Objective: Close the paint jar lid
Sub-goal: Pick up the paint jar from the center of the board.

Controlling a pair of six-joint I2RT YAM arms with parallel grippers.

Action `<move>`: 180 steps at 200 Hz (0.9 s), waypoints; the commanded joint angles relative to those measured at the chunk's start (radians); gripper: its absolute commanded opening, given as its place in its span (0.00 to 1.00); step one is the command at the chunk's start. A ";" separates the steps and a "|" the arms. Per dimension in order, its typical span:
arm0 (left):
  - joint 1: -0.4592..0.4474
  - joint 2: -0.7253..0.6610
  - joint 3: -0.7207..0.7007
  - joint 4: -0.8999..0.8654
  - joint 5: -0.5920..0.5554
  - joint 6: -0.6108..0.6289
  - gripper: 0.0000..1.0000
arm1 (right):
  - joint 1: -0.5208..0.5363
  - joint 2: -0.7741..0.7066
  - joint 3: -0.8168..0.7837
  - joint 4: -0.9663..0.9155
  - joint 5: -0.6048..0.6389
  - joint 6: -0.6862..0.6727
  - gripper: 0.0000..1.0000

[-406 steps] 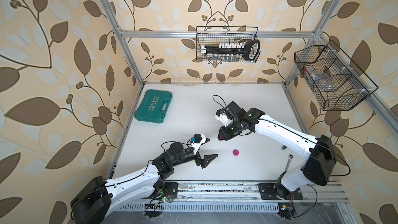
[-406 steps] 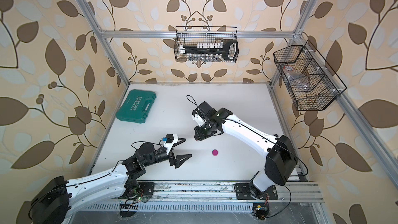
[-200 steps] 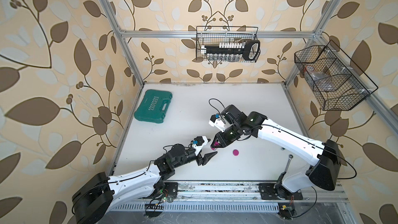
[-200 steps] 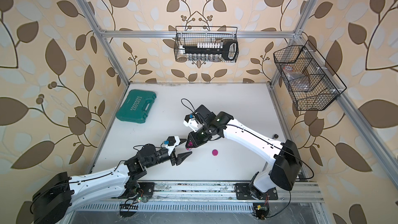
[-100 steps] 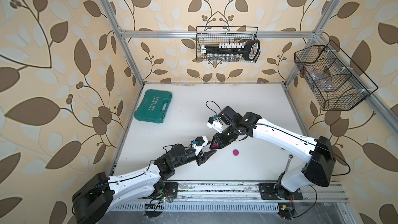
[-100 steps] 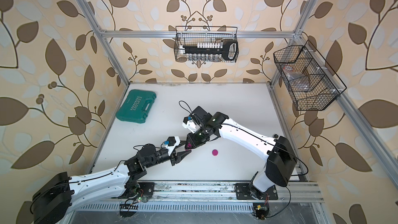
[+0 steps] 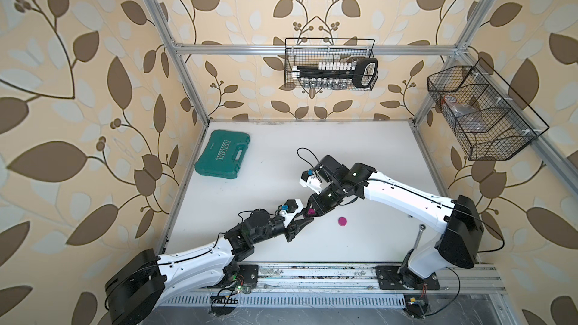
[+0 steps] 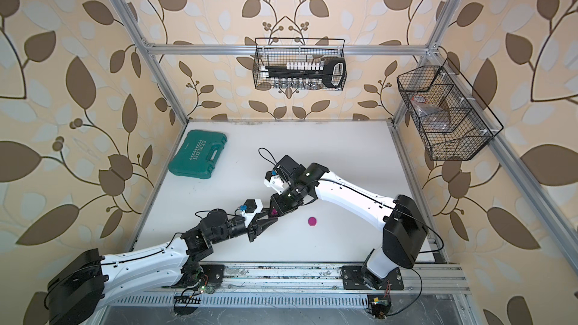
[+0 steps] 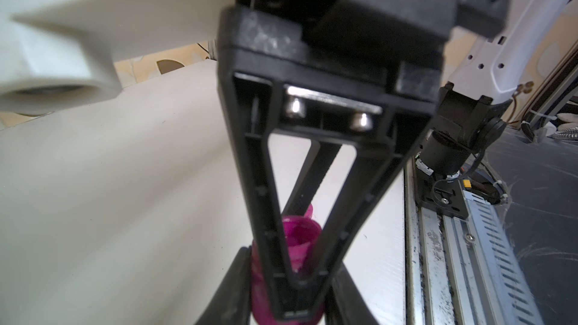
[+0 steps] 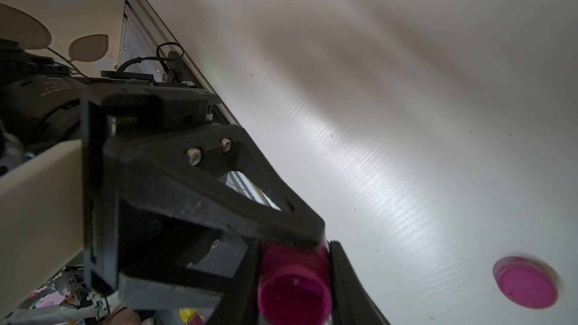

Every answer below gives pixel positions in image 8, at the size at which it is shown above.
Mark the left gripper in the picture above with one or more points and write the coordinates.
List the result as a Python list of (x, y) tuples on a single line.
[(259, 227)]

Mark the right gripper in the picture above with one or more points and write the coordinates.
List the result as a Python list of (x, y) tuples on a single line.
[(280, 206)]

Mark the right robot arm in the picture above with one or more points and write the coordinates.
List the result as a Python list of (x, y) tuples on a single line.
[(403, 228)]

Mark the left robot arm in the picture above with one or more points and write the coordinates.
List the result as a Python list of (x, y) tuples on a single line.
[(93, 280)]

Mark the green plastic tool case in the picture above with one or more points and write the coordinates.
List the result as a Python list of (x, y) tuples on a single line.
[(198, 155)]

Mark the plastic bag in basket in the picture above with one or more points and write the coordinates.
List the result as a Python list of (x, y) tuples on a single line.
[(431, 117)]

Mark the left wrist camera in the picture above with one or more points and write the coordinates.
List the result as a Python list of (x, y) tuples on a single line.
[(250, 210)]

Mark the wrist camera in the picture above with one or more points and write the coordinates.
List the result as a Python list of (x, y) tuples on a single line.
[(274, 181), (250, 210)]

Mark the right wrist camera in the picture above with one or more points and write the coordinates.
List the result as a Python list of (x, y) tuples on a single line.
[(274, 181)]

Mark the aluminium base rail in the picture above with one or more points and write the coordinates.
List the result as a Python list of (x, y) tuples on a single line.
[(428, 278)]

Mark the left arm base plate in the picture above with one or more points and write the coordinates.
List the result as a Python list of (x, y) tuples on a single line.
[(212, 275)]

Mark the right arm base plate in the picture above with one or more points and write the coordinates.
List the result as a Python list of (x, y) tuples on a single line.
[(358, 278)]

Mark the socket set rail holder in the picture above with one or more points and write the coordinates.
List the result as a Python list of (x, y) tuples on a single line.
[(326, 74)]

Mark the black wire basket back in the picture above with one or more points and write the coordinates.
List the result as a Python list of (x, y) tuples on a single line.
[(278, 50)]

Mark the black wire basket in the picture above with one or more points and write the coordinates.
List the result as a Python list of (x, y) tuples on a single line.
[(450, 115), (278, 50)]

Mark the black wire basket right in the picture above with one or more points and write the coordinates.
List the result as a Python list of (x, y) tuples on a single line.
[(450, 115)]

